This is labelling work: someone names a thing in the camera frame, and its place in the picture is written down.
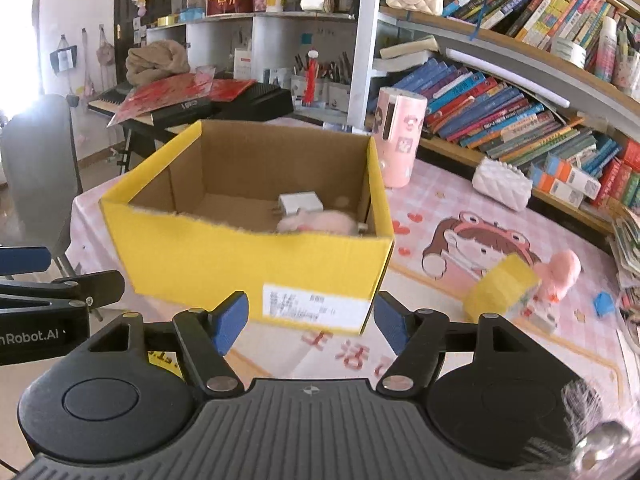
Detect red paper sheets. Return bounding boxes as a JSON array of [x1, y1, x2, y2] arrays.
[[107, 71, 257, 127]]

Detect stack of papers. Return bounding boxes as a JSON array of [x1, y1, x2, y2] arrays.
[[610, 205, 640, 291]]

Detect hanging tote bag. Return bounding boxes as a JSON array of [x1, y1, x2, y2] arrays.
[[50, 35, 79, 77]]

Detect white bookshelf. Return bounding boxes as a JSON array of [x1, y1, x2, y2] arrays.
[[352, 0, 640, 241]]

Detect red tassel pen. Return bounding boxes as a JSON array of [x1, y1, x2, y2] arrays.
[[304, 50, 321, 104]]

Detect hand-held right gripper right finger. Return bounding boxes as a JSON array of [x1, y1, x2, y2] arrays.
[[374, 291, 539, 396]]

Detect black electronic keyboard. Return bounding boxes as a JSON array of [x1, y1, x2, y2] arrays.
[[87, 85, 217, 129]]

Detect grey chair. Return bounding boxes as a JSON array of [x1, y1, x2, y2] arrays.
[[0, 94, 84, 261]]

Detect white lying book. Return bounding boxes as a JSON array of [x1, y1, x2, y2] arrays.
[[379, 35, 441, 74]]

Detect white round container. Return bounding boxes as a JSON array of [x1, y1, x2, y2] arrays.
[[552, 37, 587, 69]]

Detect white light bar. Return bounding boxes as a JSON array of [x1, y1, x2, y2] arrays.
[[445, 47, 571, 109]]

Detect white curved side shelf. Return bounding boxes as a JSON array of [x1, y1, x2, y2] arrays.
[[145, 10, 362, 126]]

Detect black case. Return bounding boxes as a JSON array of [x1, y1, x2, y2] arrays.
[[215, 81, 295, 122]]

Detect beige towel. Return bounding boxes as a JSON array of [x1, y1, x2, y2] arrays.
[[125, 40, 192, 86]]

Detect pink printed cylinder canister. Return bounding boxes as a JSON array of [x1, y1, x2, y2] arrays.
[[374, 86, 428, 189]]

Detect row of upright books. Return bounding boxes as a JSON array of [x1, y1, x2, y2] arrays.
[[440, 0, 631, 51]]

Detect white quilted pouch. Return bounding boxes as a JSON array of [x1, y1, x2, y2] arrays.
[[472, 157, 534, 211]]

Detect yellow cardboard box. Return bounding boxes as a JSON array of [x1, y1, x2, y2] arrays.
[[99, 119, 396, 336]]

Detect yellow tape roll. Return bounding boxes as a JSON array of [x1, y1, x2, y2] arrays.
[[462, 254, 542, 322]]

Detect dark wooden door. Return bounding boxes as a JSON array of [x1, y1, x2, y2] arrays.
[[114, 0, 192, 47]]

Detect pink plush toy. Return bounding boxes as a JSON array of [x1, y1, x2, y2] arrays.
[[276, 210, 358, 235]]

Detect row of leaning books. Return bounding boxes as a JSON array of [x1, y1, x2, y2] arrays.
[[395, 57, 621, 181]]

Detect white box red label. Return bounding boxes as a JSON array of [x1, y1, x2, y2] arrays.
[[233, 49, 256, 81]]

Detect row of pen cups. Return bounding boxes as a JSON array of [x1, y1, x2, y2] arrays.
[[595, 15, 640, 97]]

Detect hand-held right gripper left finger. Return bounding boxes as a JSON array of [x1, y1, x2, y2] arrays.
[[87, 290, 250, 395]]

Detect red boxed book set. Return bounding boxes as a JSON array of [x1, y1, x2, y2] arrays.
[[595, 140, 640, 211]]

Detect white power adapter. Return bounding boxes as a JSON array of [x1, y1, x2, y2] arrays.
[[277, 191, 325, 221]]

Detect orange and white box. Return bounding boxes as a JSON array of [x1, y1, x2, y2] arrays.
[[542, 152, 602, 201], [529, 165, 586, 210]]

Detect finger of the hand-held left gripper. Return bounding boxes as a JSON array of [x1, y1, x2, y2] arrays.
[[0, 270, 125, 318], [0, 246, 53, 277]]

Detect white desk organizer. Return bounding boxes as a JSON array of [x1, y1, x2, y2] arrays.
[[262, 67, 351, 113]]

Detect pink plush duck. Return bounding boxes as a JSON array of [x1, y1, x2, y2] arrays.
[[537, 250, 582, 306]]

